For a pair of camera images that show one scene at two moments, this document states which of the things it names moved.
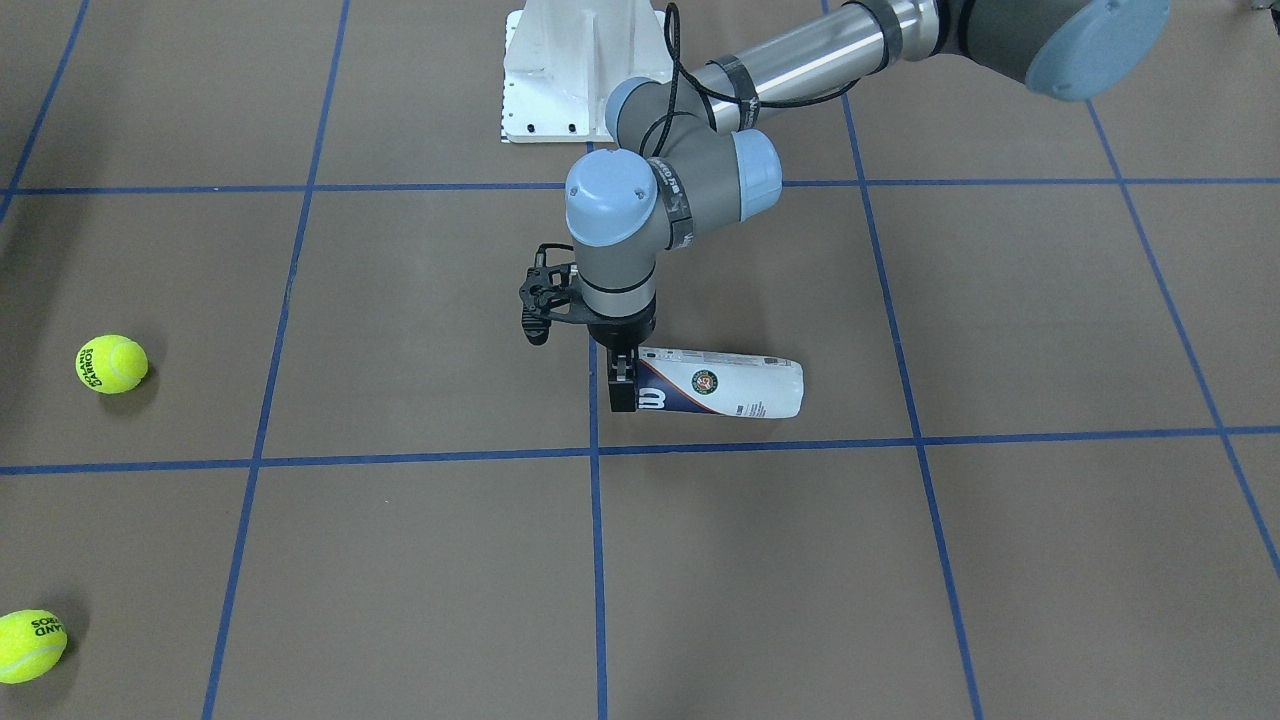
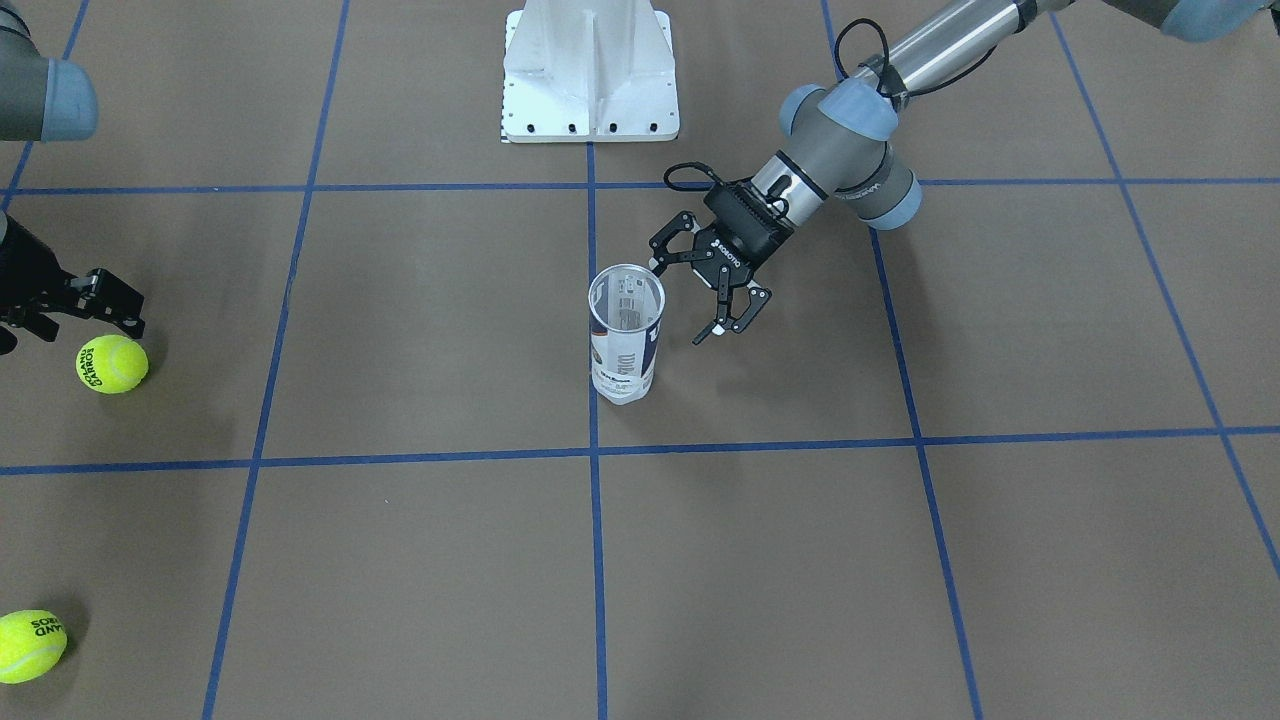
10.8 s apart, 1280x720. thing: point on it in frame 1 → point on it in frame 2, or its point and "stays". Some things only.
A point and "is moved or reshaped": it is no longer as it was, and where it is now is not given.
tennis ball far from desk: x=31 y=642 stays
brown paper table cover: x=1035 y=474 stays
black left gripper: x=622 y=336 → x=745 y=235
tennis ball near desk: x=111 y=364 stays
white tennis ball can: x=721 y=383 is moved or reshaped
